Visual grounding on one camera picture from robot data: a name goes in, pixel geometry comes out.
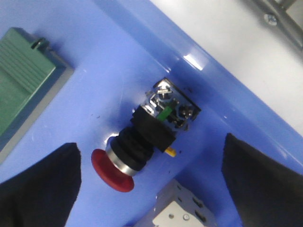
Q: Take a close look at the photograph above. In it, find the red emergency stop button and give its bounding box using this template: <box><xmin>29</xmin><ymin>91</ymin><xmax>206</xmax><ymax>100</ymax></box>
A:
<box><xmin>91</xmin><ymin>78</ymin><xmax>201</xmax><ymax>192</ymax></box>

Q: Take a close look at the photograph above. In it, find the white circuit breaker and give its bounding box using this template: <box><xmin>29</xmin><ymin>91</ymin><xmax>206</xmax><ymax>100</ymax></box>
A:
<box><xmin>152</xmin><ymin>179</ymin><xmax>217</xmax><ymax>227</ymax></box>

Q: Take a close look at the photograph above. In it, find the green and beige module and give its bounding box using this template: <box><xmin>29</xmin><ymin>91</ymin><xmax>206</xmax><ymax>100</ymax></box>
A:
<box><xmin>0</xmin><ymin>27</ymin><xmax>74</xmax><ymax>162</ymax></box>

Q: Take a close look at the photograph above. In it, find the silver metal rack frame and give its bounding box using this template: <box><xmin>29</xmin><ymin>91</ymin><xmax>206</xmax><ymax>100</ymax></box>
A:
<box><xmin>242</xmin><ymin>0</ymin><xmax>303</xmax><ymax>54</ymax></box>

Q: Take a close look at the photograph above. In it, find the blue plastic tray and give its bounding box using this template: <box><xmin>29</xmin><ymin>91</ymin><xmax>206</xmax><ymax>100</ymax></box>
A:
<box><xmin>0</xmin><ymin>0</ymin><xmax>303</xmax><ymax>227</ymax></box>

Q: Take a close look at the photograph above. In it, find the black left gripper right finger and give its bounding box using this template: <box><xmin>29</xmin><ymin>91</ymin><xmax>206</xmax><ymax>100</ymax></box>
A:
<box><xmin>222</xmin><ymin>133</ymin><xmax>303</xmax><ymax>227</ymax></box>

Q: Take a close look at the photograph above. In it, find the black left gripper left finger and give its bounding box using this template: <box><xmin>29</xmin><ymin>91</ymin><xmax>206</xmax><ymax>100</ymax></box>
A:
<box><xmin>0</xmin><ymin>143</ymin><xmax>81</xmax><ymax>227</ymax></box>

